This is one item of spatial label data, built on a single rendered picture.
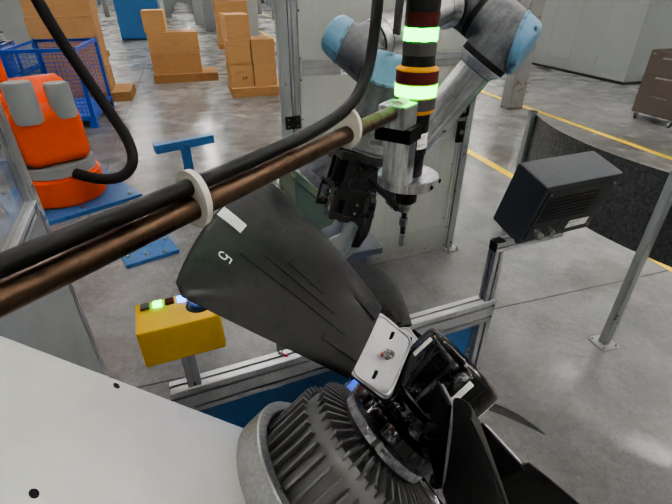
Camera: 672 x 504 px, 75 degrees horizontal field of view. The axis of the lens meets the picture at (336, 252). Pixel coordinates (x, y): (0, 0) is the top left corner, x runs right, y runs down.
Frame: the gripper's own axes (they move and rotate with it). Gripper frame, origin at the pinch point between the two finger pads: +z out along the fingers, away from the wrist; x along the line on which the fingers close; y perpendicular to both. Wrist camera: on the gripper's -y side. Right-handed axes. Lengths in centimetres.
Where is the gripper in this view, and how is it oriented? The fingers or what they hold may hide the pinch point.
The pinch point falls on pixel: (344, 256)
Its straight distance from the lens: 81.6
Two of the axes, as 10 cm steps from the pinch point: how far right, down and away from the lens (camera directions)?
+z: -2.7, 8.7, 4.0
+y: -8.8, -0.6, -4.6
